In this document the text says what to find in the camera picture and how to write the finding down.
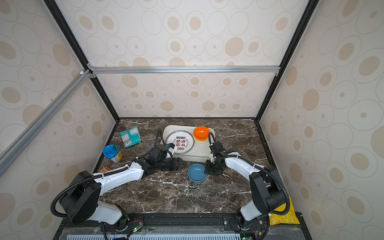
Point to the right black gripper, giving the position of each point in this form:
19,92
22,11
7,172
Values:
208,171

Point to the horizontal aluminium rail back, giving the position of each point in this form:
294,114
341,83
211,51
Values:
185,70

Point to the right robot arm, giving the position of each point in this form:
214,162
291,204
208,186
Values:
269,195

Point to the white plastic bin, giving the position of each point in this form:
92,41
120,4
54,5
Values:
201,150

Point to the blue lidded cup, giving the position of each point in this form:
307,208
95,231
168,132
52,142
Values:
113,153

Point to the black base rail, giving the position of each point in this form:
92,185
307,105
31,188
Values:
184,227

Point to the green snack packet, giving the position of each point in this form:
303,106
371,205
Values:
130,137

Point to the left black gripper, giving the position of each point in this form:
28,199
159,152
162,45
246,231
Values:
178,166

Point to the orange bowl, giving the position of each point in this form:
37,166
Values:
201,132

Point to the yellow snack bag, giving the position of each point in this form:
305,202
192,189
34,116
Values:
290,218

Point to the white plate red green characters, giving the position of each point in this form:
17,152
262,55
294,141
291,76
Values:
182,140

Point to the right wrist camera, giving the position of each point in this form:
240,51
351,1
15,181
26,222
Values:
216,149

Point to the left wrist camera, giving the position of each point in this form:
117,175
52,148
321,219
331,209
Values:
171,146

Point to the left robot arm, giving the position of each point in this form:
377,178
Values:
80,202

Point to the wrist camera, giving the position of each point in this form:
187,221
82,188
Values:
216,149
171,146

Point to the aluminium rail left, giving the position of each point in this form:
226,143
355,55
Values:
25,138

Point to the orange snack packet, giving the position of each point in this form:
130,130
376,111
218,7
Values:
105,169

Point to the blue bowl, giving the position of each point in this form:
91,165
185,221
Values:
196,173

